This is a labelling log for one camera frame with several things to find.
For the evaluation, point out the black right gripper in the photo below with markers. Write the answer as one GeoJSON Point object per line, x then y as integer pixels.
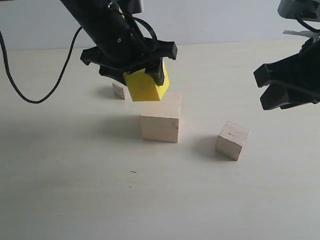
{"type": "Point", "coordinates": [299, 72]}

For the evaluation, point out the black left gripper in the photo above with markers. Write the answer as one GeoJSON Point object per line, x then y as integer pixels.
{"type": "Point", "coordinates": [123, 44]}

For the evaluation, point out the yellow cube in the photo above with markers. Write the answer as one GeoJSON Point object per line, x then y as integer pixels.
{"type": "Point", "coordinates": [143, 88]}

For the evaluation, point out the large wooden cube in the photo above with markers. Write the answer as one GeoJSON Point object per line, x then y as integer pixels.
{"type": "Point", "coordinates": [159, 120]}

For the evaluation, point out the medium wooden cube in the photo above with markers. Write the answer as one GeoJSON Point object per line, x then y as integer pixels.
{"type": "Point", "coordinates": [231, 140]}

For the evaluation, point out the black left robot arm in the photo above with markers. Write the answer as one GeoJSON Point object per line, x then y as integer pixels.
{"type": "Point", "coordinates": [81, 9]}

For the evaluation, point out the small wooden cube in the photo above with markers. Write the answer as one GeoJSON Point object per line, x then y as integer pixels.
{"type": "Point", "coordinates": [120, 90]}

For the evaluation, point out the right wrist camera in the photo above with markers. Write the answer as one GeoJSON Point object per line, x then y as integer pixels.
{"type": "Point", "coordinates": [308, 10]}

